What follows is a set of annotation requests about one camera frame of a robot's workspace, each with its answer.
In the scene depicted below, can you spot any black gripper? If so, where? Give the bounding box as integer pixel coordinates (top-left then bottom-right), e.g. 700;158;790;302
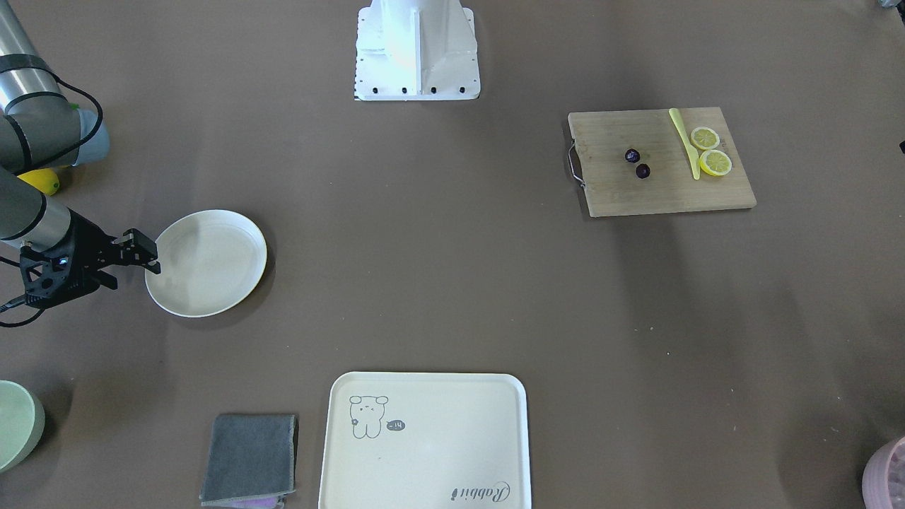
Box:
64;210;162;275

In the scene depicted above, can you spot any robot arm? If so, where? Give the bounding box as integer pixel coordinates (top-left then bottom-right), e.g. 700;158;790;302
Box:
2;2;161;274

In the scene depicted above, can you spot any cream rabbit tray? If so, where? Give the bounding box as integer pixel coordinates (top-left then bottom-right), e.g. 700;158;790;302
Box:
319;371;532;508

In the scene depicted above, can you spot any cream round plate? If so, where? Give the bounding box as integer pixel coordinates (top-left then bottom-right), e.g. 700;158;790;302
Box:
145;209;268;318

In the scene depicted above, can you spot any yellow lemon outer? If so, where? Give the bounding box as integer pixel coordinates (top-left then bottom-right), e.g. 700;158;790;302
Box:
18;168;61;196

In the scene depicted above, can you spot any green bowl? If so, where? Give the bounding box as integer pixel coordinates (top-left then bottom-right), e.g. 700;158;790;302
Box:
1;380;45;473

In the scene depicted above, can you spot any grey folded cloth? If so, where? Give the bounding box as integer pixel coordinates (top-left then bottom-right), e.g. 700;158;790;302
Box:
199;414;297;508

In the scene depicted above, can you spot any wooden cutting board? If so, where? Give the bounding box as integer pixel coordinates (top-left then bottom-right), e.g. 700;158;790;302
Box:
568;107;757;217

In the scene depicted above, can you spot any yellow plastic knife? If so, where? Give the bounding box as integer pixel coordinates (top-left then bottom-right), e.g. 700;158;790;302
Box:
668;107;701;180

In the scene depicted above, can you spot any lemon slice upper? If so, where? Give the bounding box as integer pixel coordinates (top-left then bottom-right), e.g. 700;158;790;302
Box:
689;126;721;151

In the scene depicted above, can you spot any lemon slice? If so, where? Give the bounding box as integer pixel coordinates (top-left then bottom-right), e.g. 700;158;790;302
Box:
689;126;721;151
699;149;733;177

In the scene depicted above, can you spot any lemon slice lower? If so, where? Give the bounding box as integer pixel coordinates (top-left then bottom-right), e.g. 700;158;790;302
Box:
699;149;733;177

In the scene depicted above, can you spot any pink bowl with ice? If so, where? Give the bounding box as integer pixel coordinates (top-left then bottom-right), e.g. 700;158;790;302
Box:
862;437;904;508

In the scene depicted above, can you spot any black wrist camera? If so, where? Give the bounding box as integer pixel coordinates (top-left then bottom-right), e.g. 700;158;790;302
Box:
19;245;117;310

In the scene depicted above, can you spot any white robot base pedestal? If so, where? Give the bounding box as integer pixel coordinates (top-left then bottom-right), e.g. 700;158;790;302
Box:
354;1;481;101

